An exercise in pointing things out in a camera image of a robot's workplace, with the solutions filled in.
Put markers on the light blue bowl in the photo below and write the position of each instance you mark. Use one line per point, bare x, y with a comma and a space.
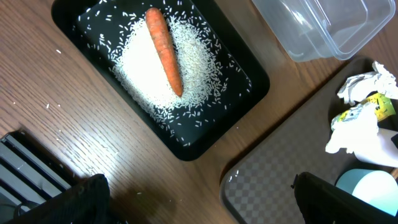
375, 187

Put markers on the white paper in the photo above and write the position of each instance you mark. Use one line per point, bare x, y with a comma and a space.
358, 87

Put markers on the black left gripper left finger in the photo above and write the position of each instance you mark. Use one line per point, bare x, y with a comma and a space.
86, 202

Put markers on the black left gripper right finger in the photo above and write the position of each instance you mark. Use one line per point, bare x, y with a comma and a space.
321, 202

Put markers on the brown serving tray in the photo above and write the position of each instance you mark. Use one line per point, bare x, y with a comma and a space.
257, 189

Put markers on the pile of white rice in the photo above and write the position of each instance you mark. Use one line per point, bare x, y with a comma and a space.
142, 74

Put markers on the white napkin wrapper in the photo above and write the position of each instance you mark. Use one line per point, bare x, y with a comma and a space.
351, 127

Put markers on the pink plastic cup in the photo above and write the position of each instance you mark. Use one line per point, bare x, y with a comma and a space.
380, 149

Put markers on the orange carrot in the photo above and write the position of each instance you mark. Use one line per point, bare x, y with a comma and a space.
163, 44

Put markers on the black shallow tray bin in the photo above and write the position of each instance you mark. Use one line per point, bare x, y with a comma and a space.
99, 29

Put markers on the clear plastic bin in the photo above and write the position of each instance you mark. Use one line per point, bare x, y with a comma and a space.
314, 29

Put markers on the yellow green snack wrapper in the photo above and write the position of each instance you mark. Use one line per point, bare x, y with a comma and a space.
384, 108

